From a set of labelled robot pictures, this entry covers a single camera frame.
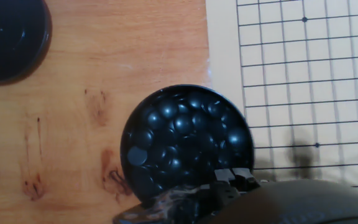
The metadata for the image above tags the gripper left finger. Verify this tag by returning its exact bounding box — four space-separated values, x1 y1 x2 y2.
211 169 241 206

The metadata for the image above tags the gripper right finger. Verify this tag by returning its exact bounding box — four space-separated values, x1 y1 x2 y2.
232 167 260 191

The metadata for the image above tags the beige grid Go board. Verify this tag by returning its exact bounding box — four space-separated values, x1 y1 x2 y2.
205 0 358 189

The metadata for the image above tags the black Go stone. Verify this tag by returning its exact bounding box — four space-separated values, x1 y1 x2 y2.
226 127 248 150
157 99 179 119
191 111 209 130
172 113 195 134
206 100 225 118
144 111 164 130

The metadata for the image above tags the black round stone bowl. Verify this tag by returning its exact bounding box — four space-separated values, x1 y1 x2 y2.
119 83 255 208

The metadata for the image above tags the black round bowl lid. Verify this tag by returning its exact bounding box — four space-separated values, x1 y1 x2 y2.
0 0 53 85

